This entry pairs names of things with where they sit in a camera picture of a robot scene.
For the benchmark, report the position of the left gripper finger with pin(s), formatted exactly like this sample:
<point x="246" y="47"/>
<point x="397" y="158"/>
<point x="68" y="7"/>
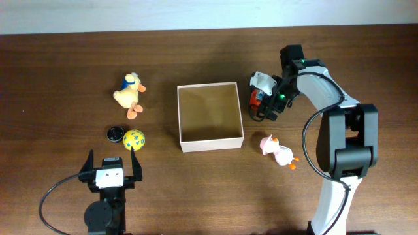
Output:
<point x="137" y="169"/>
<point x="89" y="163"/>

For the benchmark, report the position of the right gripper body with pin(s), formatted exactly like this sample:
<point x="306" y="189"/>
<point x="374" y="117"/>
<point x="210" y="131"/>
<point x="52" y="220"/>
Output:
<point x="267" y="106"/>

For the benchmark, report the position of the red grey toy truck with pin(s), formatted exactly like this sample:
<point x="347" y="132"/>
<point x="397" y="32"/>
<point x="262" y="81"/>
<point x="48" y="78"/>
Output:
<point x="255" y="99"/>

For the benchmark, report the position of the pink hat rubber duck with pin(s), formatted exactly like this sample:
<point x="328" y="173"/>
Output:
<point x="282" y="155"/>

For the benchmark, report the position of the yellow plush duck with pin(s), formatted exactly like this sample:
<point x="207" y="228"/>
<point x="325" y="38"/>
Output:
<point x="127" y="97"/>

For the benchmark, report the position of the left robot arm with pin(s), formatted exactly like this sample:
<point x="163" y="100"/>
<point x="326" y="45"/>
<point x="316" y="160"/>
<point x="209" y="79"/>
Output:
<point x="107" y="215"/>

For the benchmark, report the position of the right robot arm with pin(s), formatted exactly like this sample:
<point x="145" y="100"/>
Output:
<point x="339" y="141"/>

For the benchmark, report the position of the yellow ball blue letters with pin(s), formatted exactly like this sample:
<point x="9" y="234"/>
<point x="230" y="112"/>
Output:
<point x="134" y="139"/>

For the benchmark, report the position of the black round cap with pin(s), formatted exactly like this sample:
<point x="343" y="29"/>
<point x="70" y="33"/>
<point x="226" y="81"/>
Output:
<point x="115" y="134"/>

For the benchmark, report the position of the white cardboard box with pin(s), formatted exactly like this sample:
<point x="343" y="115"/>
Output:
<point x="209" y="117"/>

